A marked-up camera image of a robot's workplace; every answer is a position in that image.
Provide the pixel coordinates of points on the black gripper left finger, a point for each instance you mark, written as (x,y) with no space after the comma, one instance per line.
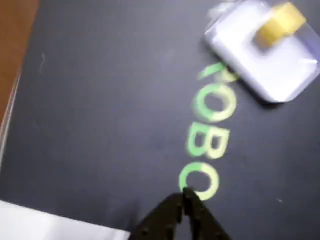
(162,222)

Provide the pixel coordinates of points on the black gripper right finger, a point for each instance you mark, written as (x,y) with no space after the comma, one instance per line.
(205,222)

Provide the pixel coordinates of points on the yellow cube block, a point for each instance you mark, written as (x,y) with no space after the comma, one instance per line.
(280,25)

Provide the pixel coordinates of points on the white rectangular tray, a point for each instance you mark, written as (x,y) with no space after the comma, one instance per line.
(270,72)

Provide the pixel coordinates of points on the black mat with WOWROBO print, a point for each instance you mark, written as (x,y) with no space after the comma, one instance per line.
(100,112)

